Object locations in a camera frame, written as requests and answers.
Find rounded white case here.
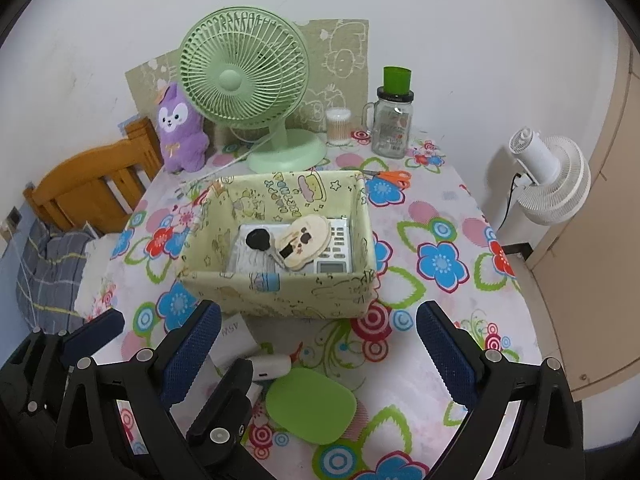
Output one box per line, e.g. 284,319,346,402
220,354,293,383

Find thin white cable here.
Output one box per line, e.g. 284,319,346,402
7,230,38,328

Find clear cotton swab box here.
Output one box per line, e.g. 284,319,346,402
227,222,296,273

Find white standing fan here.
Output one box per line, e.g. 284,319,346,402
492,127,592,233

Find orange scissors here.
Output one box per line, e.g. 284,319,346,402
361,169,412,189

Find yellow fabric storage box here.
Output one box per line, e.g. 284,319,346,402
179,170,378,320

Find green desk fan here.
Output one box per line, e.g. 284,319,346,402
179,6,328,175

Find floral tablecloth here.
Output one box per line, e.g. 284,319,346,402
75,125,543,480

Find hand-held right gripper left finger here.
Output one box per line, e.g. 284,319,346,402
52,301,222,480

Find beige door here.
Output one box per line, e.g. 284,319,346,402
527,20,640,403

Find wooden bed headboard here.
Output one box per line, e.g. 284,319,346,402
22,116,166,235

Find purple plush bunny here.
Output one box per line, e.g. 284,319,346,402
154,82,210,173

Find plaid cushion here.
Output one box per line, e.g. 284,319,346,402
15,220,91,321

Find small black key fob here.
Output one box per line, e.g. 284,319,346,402
245,228,288,268

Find beige cartoon pocket mirror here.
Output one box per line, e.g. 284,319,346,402
274,214,332,272

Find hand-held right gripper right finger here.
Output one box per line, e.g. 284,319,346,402
417,301,587,480

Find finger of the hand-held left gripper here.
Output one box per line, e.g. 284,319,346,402
30,308,126,376
187,360,271,480

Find green patterned wall sheet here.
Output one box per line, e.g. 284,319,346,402
125,19,371,136

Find black fan cable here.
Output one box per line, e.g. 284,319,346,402
500,172,525,231

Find green rounded pocket mirror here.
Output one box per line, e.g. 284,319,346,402
265,367,357,445

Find cotton swab jar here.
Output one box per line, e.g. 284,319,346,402
325,107,353,147

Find glass mug with green lid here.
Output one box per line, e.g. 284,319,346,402
361,66,416,159

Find white fan cable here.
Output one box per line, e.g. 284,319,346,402
187,132,281,183

